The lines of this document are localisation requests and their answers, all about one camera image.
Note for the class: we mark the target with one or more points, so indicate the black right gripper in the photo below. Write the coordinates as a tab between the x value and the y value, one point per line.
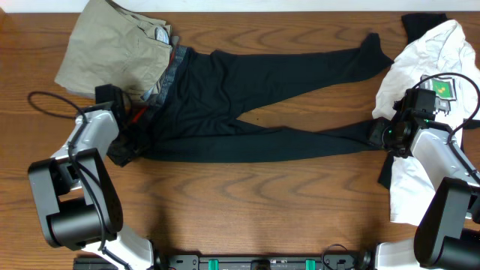
375	136

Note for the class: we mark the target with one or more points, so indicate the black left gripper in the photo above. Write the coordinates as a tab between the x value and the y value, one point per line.
143	142

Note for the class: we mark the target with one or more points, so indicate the black leggings red waistband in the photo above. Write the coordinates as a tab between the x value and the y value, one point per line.
198	118

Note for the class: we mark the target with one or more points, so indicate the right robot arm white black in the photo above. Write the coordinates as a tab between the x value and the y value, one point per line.
441	240

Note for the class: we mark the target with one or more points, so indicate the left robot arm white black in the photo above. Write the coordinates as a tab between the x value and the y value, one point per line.
77	204

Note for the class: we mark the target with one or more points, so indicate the folded khaki pants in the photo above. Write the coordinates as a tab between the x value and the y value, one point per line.
105	47

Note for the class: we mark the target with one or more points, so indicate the grey folded garment under khaki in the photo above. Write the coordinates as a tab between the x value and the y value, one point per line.
158	48

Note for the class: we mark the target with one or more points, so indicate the black garment under t-shirt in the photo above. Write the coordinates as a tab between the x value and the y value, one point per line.
422	24

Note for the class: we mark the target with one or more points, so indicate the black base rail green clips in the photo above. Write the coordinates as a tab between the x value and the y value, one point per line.
332	261

